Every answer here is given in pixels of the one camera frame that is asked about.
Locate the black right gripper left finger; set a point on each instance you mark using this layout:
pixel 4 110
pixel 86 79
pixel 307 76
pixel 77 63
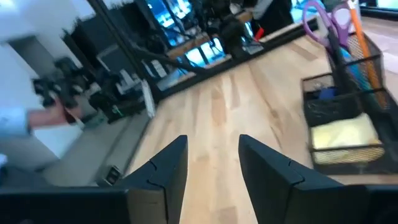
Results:
pixel 171 174

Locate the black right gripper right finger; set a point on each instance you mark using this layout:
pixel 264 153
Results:
pixel 273 183

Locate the yellow sticky notes pad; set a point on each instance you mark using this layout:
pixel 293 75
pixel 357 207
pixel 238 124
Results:
pixel 342 133

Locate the blue binder clip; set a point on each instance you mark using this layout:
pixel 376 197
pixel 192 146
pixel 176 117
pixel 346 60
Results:
pixel 328 94

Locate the black pen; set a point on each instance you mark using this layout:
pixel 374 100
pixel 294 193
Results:
pixel 335 53

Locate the orange pencil with eraser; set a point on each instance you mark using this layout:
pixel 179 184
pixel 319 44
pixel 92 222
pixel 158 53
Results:
pixel 362 46

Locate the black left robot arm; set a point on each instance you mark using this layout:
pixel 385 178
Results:
pixel 233 31

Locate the black mesh desk organizer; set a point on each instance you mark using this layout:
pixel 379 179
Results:
pixel 332 109

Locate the grey floor power box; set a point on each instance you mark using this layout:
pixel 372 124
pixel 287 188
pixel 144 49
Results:
pixel 111 175

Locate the white strip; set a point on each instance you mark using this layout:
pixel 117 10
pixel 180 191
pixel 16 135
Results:
pixel 148 98

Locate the black background equipment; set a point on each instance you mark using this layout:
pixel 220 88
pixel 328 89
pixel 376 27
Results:
pixel 102 62

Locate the person's hand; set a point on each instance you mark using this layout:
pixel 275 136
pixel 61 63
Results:
pixel 53 116

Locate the background monitor screen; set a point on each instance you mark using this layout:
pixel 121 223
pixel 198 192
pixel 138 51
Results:
pixel 168 12

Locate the person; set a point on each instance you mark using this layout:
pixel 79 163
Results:
pixel 12 124
pixel 273 12

